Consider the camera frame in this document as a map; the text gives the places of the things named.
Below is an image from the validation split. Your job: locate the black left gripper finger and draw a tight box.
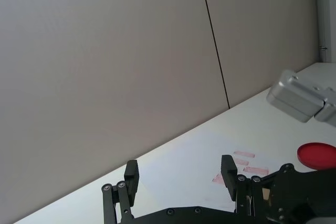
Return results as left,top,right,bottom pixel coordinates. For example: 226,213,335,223
101,159,140,224

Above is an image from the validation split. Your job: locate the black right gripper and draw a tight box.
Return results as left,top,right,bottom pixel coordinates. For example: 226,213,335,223
220,154,336,224

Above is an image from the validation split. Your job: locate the red round disc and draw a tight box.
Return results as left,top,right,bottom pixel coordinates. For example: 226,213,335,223
297,142,336,171

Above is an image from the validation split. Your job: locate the grey metal post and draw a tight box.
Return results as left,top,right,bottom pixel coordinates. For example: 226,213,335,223
316,0,336,64

